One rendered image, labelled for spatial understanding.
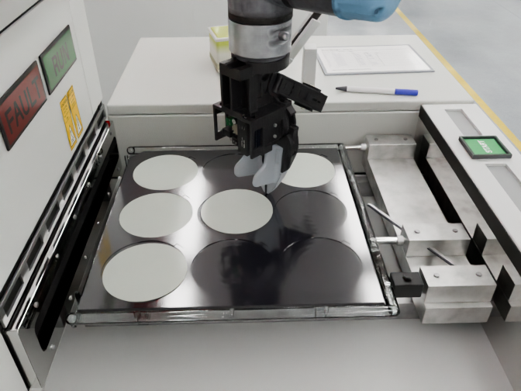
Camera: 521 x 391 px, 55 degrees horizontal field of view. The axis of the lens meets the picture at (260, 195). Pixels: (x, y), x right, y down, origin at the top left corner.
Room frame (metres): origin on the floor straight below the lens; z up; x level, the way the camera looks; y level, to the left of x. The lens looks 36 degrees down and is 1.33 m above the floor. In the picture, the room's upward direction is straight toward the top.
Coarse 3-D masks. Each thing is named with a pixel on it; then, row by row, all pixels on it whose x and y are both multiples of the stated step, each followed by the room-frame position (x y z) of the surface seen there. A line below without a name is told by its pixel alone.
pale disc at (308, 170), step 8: (296, 160) 0.69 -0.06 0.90; (304, 160) 0.69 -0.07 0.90; (312, 160) 0.69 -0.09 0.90; (320, 160) 0.69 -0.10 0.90; (296, 168) 0.66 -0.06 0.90; (304, 168) 0.66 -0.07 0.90; (312, 168) 0.66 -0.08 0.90; (320, 168) 0.66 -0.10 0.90; (328, 168) 0.66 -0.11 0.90; (288, 176) 0.64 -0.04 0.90; (296, 176) 0.64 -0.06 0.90; (304, 176) 0.64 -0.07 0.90; (312, 176) 0.64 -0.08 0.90; (320, 176) 0.64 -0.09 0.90; (328, 176) 0.64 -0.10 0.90; (288, 184) 0.62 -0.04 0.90; (296, 184) 0.62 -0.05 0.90; (304, 184) 0.62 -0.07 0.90; (312, 184) 0.62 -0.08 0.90; (320, 184) 0.62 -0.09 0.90
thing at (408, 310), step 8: (384, 304) 0.43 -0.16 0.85; (400, 304) 0.43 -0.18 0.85; (408, 304) 0.43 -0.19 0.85; (400, 312) 0.43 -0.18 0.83; (408, 312) 0.43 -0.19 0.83; (416, 312) 0.43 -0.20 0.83; (256, 320) 0.42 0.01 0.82; (264, 320) 0.42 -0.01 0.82; (272, 320) 0.42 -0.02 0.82; (280, 320) 0.42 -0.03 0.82; (288, 320) 0.42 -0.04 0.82; (296, 320) 0.42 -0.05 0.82; (304, 320) 0.42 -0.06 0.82; (312, 320) 0.42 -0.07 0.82; (328, 320) 0.43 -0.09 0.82
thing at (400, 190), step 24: (384, 168) 0.69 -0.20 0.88; (408, 168) 0.69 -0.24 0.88; (384, 192) 0.63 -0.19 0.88; (408, 192) 0.63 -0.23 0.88; (408, 216) 0.57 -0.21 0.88; (432, 216) 0.57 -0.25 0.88; (408, 264) 0.47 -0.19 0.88; (432, 264) 0.47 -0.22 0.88; (432, 312) 0.39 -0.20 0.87; (456, 312) 0.40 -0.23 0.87; (480, 312) 0.40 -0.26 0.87
